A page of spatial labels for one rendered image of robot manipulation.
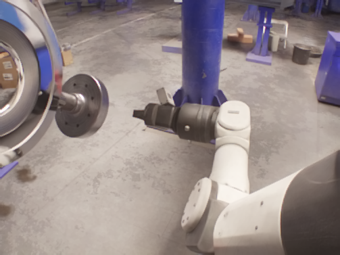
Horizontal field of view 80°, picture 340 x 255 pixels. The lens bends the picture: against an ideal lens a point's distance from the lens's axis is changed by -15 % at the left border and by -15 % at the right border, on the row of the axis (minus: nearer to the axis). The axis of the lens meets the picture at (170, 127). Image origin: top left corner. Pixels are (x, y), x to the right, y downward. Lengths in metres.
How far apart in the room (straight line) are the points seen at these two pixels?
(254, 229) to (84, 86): 0.64
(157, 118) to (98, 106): 0.20
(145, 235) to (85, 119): 0.89
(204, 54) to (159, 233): 1.27
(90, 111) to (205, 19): 1.24
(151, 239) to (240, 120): 1.06
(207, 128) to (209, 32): 1.31
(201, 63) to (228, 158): 1.46
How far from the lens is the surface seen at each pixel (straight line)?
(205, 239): 0.26
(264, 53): 3.98
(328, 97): 3.00
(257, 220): 0.18
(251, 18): 7.27
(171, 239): 1.39
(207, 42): 1.78
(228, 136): 0.45
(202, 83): 1.90
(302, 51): 4.05
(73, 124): 0.73
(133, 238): 1.42
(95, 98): 0.69
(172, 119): 0.54
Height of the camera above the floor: 1.25
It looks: 37 degrees down
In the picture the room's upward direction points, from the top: 1 degrees counter-clockwise
